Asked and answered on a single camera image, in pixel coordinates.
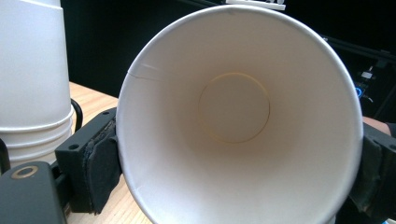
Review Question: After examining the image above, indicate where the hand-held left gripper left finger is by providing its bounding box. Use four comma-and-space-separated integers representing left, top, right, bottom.
55, 106, 123, 216

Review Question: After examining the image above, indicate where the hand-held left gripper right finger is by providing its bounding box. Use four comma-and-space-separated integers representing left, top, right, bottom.
348, 122, 396, 222

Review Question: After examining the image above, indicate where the black wire cup holder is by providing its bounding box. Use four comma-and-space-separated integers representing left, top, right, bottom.
0, 98, 84, 175

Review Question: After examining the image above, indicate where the stack of white paper cups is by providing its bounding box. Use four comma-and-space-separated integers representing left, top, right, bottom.
0, 0, 76, 169

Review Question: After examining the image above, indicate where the single white paper cup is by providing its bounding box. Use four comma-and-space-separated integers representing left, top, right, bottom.
115, 4, 364, 224

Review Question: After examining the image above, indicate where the device with blue light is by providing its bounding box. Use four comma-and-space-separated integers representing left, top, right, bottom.
354, 65, 375, 105

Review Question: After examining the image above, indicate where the black metal tripod stand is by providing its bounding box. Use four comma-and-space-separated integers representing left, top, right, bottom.
321, 35, 396, 64

